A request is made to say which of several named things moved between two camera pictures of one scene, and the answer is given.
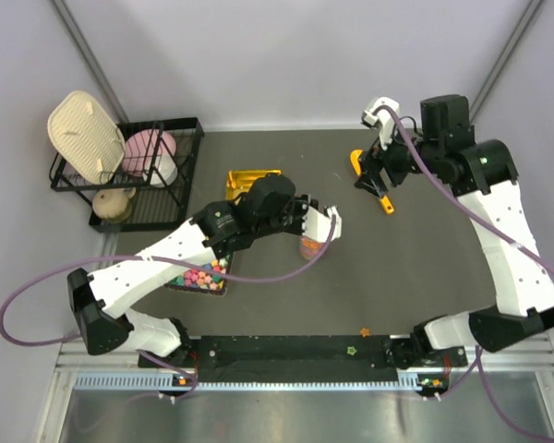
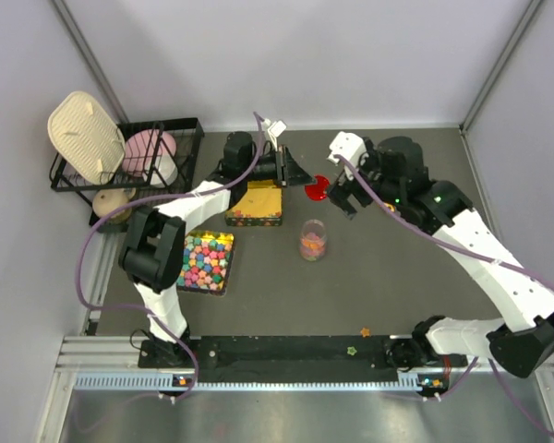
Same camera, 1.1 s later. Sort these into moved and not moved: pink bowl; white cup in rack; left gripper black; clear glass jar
Moved: left gripper black
Not moved: clear glass jar; pink bowl; white cup in rack
